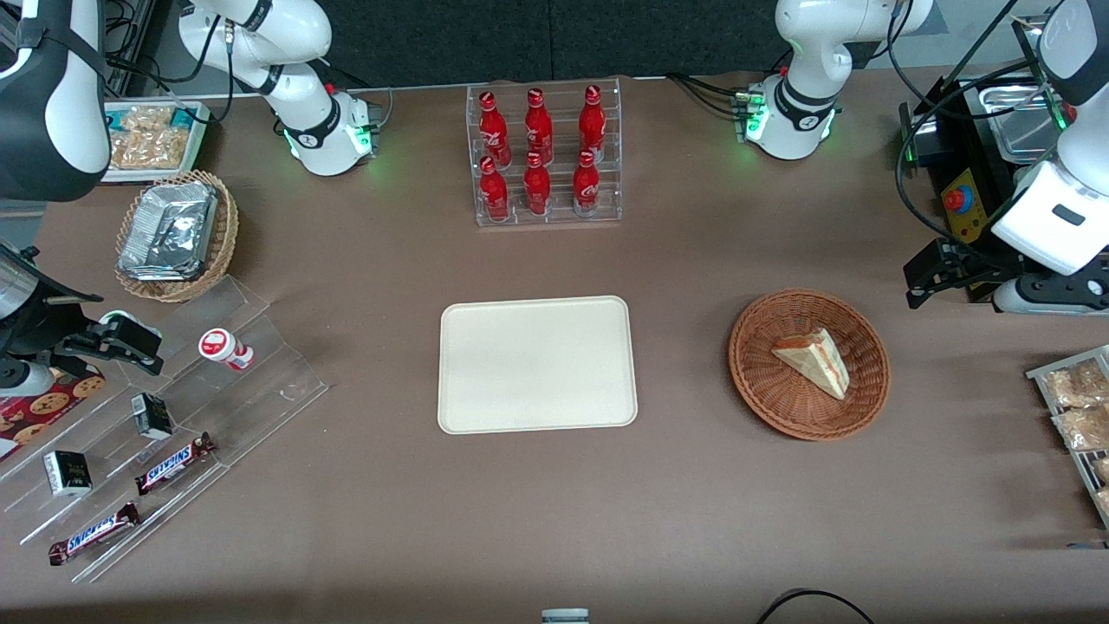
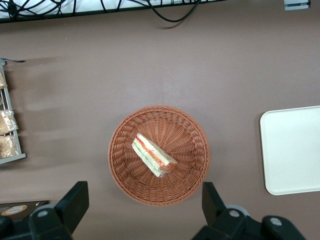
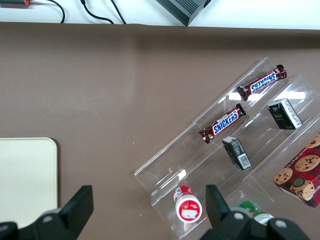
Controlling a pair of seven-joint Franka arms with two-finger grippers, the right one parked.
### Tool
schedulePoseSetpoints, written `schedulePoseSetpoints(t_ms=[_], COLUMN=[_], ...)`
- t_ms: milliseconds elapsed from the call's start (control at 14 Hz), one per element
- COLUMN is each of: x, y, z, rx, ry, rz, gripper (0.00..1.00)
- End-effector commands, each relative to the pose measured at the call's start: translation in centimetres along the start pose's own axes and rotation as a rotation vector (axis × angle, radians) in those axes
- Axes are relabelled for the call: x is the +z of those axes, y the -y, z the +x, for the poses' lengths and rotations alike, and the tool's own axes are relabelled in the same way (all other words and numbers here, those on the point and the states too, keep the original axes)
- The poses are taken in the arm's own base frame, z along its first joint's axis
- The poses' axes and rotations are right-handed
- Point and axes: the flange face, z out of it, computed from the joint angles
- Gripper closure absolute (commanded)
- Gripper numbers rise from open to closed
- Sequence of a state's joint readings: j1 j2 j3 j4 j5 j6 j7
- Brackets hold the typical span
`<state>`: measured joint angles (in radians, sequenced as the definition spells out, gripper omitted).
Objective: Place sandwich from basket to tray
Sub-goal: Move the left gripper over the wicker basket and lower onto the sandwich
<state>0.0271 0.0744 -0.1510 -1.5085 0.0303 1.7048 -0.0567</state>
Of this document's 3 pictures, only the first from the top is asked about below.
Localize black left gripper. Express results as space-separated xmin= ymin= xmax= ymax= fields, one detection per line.
xmin=904 ymin=239 xmax=1025 ymax=311

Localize triangular sandwich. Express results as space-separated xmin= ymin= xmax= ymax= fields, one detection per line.
xmin=771 ymin=327 xmax=851 ymax=401

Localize tan wicker basket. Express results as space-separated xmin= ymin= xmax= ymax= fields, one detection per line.
xmin=114 ymin=170 xmax=240 ymax=303

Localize round brown wicker basket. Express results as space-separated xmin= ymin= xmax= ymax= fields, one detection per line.
xmin=728 ymin=289 xmax=892 ymax=442

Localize white snack tray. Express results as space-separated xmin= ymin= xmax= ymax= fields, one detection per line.
xmin=101 ymin=99 xmax=212 ymax=185

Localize cream plastic tray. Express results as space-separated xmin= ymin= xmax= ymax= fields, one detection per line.
xmin=438 ymin=296 xmax=639 ymax=435

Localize small black carton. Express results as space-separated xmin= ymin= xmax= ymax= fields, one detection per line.
xmin=131 ymin=393 xmax=174 ymax=441
xmin=43 ymin=450 xmax=94 ymax=498

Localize white bottle with red cap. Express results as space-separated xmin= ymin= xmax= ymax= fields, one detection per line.
xmin=198 ymin=328 xmax=256 ymax=373

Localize stack of foil containers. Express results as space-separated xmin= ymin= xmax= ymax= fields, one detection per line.
xmin=118 ymin=180 xmax=218 ymax=283

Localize brown Snickers bar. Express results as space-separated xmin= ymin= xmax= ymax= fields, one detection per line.
xmin=48 ymin=502 xmax=142 ymax=567
xmin=134 ymin=432 xmax=217 ymax=497

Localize red cookie box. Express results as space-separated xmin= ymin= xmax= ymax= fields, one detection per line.
xmin=0 ymin=367 xmax=107 ymax=461

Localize clear acrylic stepped stand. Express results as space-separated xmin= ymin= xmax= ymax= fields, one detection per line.
xmin=0 ymin=276 xmax=331 ymax=584

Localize black food warmer machine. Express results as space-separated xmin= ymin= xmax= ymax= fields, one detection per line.
xmin=898 ymin=13 xmax=1109 ymax=304

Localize clear bag of fried snacks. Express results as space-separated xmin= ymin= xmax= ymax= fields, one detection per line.
xmin=1052 ymin=405 xmax=1109 ymax=452
xmin=1043 ymin=359 xmax=1109 ymax=409

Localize steel warmer pan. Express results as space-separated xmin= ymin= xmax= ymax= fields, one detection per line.
xmin=986 ymin=76 xmax=1068 ymax=163

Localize bagged golden snacks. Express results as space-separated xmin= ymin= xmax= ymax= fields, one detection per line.
xmin=109 ymin=105 xmax=197 ymax=171

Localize red cola bottle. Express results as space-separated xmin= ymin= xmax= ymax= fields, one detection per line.
xmin=523 ymin=153 xmax=553 ymax=217
xmin=479 ymin=91 xmax=513 ymax=167
xmin=573 ymin=149 xmax=601 ymax=217
xmin=579 ymin=85 xmax=608 ymax=162
xmin=479 ymin=156 xmax=511 ymax=223
xmin=524 ymin=88 xmax=555 ymax=165

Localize clear acrylic bottle rack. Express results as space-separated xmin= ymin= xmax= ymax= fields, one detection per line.
xmin=466 ymin=77 xmax=624 ymax=229

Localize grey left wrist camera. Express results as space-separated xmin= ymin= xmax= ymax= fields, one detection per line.
xmin=993 ymin=276 xmax=1109 ymax=315

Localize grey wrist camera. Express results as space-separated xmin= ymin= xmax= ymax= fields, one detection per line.
xmin=993 ymin=276 xmax=1109 ymax=315
xmin=0 ymin=358 xmax=55 ymax=399

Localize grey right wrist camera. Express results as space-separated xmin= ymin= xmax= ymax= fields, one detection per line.
xmin=0 ymin=358 xmax=55 ymax=399

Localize grey wire snack rack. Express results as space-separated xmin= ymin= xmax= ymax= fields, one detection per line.
xmin=1026 ymin=344 xmax=1109 ymax=531

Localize black base cable bundle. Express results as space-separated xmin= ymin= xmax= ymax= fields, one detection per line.
xmin=665 ymin=73 xmax=751 ymax=120

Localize black floor cable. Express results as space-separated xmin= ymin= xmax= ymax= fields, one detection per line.
xmin=755 ymin=588 xmax=877 ymax=624

